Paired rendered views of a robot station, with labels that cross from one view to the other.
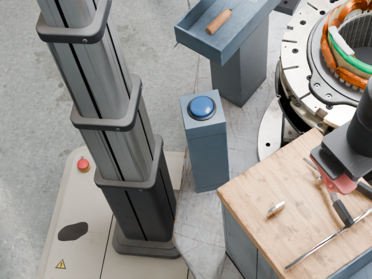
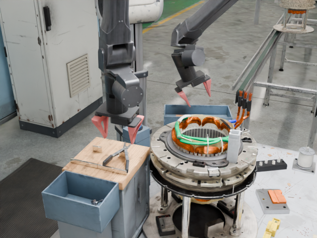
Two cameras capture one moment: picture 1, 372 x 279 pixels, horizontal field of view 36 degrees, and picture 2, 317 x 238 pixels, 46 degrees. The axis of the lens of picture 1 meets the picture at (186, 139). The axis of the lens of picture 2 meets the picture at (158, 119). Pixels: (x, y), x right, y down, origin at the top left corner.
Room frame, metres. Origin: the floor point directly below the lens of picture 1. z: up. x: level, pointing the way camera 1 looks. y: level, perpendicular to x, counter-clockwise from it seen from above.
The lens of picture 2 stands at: (-0.23, -0.92, 1.67)
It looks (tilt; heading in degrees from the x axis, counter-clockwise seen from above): 27 degrees down; 44
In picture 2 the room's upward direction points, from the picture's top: straight up
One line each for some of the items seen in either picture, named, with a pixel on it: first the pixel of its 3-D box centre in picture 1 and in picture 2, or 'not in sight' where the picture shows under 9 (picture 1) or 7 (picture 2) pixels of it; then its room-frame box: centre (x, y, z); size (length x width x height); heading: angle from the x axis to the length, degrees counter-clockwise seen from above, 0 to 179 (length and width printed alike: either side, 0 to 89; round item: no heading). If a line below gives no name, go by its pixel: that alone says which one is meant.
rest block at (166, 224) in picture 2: not in sight; (166, 223); (0.44, -0.30, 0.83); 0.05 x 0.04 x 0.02; 55
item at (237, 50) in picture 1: (238, 45); (195, 143); (0.77, -0.14, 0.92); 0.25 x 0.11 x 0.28; 133
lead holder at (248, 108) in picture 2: not in sight; (244, 103); (0.67, -0.40, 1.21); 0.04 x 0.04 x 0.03; 27
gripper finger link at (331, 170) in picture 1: (344, 168); (109, 123); (0.32, -0.19, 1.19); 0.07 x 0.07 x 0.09; 25
